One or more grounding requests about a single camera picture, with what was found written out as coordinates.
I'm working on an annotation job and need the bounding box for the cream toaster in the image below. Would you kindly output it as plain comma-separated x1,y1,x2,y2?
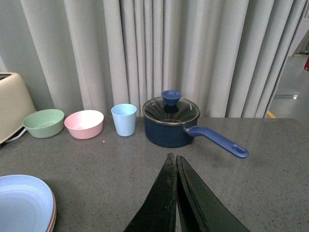
0,72,36,146

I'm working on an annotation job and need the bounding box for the white toaster cable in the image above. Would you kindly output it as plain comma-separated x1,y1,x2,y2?
4,127,27,143

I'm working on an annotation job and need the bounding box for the light blue plate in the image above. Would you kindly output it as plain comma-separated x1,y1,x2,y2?
0,174,53,232

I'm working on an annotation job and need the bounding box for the grey curtain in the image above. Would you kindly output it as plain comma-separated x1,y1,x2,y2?
0,0,309,118

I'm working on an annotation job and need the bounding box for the pink bowl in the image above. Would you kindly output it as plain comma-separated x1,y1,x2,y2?
64,110,104,140

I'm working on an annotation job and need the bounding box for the dark blue saucepan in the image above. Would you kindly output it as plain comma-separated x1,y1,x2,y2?
145,117,249,159

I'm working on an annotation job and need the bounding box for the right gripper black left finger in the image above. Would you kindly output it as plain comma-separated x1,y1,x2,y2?
125,153,178,232

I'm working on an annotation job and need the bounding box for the pink plate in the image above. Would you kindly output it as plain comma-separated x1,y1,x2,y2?
46,191,56,232

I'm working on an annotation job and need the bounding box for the green bowl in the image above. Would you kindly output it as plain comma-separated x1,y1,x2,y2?
23,109,65,139

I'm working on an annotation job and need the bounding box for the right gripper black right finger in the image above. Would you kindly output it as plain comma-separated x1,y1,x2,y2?
176,156,249,232

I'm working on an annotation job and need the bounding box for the light blue cup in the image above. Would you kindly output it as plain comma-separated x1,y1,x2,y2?
111,103,137,137

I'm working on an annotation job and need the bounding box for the red object in background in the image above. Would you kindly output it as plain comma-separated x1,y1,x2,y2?
304,50,309,71

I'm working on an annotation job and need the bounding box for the glass pot lid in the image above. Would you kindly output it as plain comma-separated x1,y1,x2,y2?
142,90,200,125

